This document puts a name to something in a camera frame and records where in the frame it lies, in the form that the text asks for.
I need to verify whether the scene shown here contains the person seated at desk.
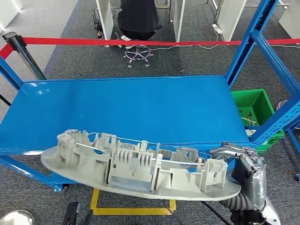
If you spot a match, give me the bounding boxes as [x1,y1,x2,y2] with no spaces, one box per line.
[117,0,163,50]

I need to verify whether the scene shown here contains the chrome barrier stanchion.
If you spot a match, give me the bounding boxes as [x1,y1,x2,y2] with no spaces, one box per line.
[2,31,47,81]

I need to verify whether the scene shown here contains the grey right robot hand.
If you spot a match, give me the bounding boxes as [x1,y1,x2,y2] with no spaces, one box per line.
[209,142,268,212]

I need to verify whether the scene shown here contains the white floor cable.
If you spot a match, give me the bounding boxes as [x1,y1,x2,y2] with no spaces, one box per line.
[150,44,221,52]

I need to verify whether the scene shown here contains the black cable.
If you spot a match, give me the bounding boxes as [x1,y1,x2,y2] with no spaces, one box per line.
[201,201,232,225]

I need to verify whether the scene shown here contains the blue metal shelf rack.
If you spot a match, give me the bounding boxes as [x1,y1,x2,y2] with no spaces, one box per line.
[0,0,300,193]

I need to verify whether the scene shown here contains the silver plastic wheel hubcap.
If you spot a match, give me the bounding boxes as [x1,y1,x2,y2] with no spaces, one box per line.
[41,129,242,202]

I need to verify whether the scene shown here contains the open green plastic crate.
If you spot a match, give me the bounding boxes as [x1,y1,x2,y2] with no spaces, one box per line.
[231,89,285,156]

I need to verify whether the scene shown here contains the white desk side panel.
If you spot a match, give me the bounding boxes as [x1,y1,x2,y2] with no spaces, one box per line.
[173,0,186,43]
[216,0,248,42]
[279,0,300,39]
[95,0,115,40]

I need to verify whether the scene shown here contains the black electronic device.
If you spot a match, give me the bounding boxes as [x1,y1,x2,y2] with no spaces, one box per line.
[92,9,103,31]

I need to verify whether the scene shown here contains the white cable bundle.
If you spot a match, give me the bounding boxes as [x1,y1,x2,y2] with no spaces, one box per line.
[240,112,257,136]

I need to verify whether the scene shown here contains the chrome office chair base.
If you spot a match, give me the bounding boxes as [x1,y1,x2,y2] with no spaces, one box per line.
[124,45,154,68]

